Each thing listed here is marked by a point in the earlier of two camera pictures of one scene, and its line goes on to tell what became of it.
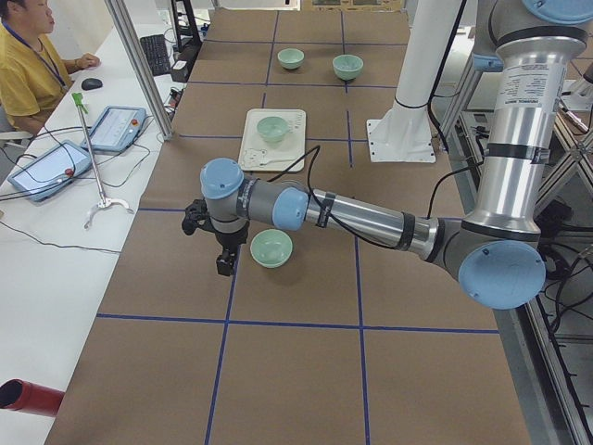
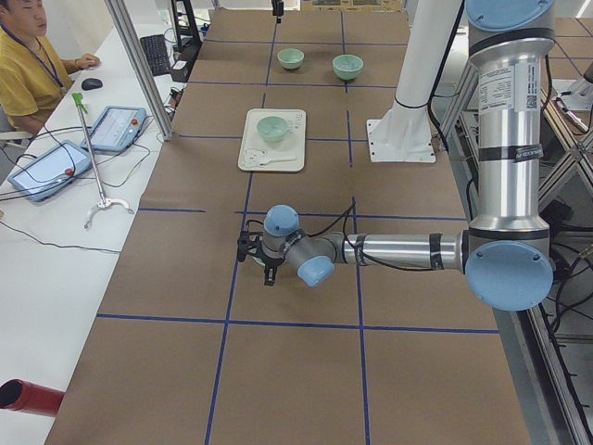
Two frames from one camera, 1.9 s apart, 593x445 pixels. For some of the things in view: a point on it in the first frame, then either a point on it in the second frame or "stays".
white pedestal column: (404, 134) stays
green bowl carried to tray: (291, 57) stays
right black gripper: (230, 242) → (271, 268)
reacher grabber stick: (103, 201) stays
